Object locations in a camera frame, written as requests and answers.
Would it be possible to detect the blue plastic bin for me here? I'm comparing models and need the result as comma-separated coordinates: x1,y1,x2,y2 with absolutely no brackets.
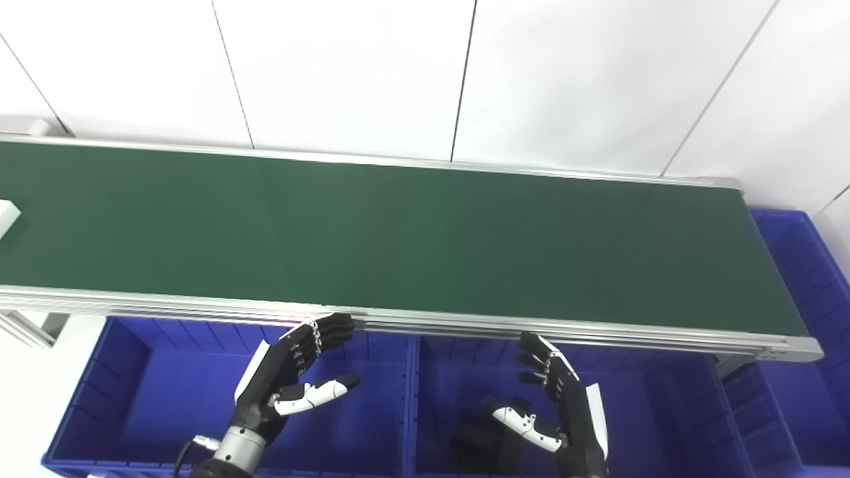
41,316,416,478
405,332,754,478
721,209,850,478

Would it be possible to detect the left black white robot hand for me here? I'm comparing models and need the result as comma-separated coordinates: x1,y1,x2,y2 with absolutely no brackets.
229,312,361,439

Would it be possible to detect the grey conveyor motor housing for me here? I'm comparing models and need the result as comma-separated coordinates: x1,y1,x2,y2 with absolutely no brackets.
0,116,70,139

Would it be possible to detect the green conveyor belt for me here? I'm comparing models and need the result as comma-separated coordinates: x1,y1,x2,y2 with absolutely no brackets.
0,133,824,362
0,141,809,336

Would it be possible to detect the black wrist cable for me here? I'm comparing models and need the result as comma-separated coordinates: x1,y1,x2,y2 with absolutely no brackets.
174,435,220,478

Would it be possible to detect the white square part round hole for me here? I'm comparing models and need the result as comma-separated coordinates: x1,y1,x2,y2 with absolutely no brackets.
0,201,21,244

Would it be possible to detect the black part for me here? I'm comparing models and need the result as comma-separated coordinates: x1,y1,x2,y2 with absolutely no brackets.
450,397,532,475

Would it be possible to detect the aluminium conveyor support leg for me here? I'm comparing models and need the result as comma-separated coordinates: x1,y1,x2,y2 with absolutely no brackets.
0,311,70,349

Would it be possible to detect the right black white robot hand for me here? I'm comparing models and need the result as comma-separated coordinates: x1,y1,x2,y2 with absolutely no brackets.
491,332,610,478

